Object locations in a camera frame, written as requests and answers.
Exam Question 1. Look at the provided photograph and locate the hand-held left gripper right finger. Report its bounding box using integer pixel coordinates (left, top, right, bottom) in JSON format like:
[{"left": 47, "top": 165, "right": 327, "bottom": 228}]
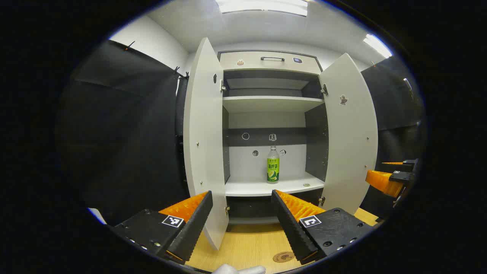
[{"left": 271, "top": 189, "right": 375, "bottom": 266}]

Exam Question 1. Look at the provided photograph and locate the black backdrop cloth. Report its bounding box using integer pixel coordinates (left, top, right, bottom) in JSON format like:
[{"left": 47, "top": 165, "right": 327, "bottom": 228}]
[{"left": 57, "top": 39, "right": 425, "bottom": 225}]

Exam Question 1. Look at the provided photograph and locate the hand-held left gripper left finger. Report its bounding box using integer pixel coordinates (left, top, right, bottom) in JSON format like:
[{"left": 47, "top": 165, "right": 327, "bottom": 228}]
[{"left": 110, "top": 190, "right": 213, "bottom": 266}]

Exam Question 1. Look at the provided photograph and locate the green tea bottle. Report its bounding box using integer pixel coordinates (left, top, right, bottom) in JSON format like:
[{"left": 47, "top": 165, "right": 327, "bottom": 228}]
[{"left": 266, "top": 145, "right": 280, "bottom": 184}]

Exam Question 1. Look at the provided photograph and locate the ceiling light panel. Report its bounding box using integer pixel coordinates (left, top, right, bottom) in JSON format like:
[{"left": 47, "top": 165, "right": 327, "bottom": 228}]
[
  {"left": 215, "top": 0, "right": 309, "bottom": 16},
  {"left": 363, "top": 33, "right": 393, "bottom": 59}
]

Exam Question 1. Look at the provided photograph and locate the white cabinet door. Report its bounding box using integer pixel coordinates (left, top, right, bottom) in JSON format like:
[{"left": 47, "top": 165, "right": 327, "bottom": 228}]
[
  {"left": 183, "top": 37, "right": 229, "bottom": 251},
  {"left": 318, "top": 53, "right": 378, "bottom": 215}
]

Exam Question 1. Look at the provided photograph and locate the round cork coaster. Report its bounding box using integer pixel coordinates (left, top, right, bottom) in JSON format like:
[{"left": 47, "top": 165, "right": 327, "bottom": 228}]
[{"left": 272, "top": 251, "right": 296, "bottom": 263}]

